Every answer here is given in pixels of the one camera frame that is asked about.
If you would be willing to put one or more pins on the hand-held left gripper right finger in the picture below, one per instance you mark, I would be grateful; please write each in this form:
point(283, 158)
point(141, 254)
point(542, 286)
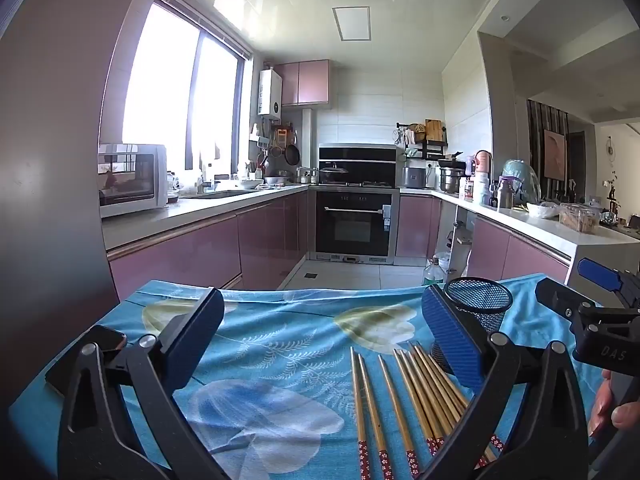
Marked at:
point(452, 337)

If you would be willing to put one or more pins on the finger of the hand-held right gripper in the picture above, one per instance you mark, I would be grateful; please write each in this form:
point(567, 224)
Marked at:
point(557, 296)
point(600, 271)

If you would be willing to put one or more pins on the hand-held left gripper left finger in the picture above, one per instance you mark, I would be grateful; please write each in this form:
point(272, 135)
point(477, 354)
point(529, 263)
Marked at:
point(192, 340)

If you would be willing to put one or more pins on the black mesh cup holder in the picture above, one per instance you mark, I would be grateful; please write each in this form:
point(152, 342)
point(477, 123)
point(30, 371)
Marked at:
point(480, 305)

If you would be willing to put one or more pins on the bunch of wooden chopsticks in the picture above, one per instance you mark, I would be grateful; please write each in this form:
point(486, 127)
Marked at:
point(430, 400)

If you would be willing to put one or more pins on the person's right hand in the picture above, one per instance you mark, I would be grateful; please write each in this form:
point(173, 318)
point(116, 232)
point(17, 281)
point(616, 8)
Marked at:
point(612, 407)

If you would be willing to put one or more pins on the clear plastic food container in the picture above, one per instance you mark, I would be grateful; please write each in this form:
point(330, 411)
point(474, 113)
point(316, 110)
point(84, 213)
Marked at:
point(579, 219)

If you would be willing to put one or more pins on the pink base cabinet run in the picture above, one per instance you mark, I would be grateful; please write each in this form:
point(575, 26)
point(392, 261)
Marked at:
point(210, 250)
point(510, 255)

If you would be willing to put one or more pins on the cooking oil bottle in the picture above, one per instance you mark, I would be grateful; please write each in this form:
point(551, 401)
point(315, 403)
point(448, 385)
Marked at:
point(434, 272)

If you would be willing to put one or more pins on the white bowl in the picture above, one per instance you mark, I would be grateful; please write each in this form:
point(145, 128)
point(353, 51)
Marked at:
point(542, 210)

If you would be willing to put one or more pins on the blue floral tablecloth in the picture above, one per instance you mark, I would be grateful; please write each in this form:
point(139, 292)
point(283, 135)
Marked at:
point(280, 320)

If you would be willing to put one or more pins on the dark smartphone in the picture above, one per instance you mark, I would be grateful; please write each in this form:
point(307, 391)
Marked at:
point(102, 336)

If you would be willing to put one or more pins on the steel thermos bottle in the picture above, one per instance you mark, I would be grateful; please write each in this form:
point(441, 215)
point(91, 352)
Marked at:
point(506, 194)

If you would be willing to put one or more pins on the teal covered appliance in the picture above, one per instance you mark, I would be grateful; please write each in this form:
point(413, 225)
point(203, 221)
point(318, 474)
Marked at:
point(522, 177)

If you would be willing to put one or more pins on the black built-in oven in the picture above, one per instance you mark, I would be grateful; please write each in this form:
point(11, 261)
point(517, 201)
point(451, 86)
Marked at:
point(352, 225)

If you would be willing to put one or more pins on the pink thermos jug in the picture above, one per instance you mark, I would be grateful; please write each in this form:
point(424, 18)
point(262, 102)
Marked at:
point(483, 161)

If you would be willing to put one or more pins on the steel stockpot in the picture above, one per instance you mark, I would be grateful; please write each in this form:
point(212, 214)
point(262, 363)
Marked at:
point(451, 180)

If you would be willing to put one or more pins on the silver rice cooker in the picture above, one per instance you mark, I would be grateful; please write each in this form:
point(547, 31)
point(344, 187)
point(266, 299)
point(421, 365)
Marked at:
point(414, 177)

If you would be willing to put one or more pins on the white microwave oven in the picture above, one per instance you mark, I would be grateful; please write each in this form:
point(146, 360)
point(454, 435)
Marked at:
point(132, 180)

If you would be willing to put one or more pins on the black range hood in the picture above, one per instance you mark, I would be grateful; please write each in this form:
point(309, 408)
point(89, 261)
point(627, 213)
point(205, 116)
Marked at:
point(357, 160)

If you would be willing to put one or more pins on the lidded pot on stove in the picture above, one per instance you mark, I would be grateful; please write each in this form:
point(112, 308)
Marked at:
point(334, 174)

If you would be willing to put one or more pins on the wooden cutting board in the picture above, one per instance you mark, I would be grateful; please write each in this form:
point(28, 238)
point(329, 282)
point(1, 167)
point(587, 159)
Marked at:
point(433, 130)

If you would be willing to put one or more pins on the hanging frying pan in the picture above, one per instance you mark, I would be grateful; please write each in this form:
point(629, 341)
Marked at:
point(292, 154)

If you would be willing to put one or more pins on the grey refrigerator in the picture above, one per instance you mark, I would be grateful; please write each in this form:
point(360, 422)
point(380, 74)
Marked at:
point(50, 160)

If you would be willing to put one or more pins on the kitchen window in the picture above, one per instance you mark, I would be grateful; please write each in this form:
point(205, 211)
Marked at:
point(185, 100)

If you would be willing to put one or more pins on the pink upper cabinet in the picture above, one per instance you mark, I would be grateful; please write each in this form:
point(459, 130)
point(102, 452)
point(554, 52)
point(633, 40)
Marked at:
point(305, 82)

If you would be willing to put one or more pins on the ceiling light panel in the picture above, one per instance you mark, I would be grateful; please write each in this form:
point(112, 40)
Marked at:
point(352, 23)

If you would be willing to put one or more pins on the framed wall picture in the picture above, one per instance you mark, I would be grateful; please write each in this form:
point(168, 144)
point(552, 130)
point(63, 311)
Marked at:
point(555, 155)

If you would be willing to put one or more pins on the black wall rack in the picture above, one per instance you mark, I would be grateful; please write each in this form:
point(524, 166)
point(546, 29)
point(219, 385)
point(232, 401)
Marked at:
point(434, 147)

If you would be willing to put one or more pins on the white wall water heater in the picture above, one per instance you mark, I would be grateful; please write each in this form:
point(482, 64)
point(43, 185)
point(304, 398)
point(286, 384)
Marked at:
point(270, 92)

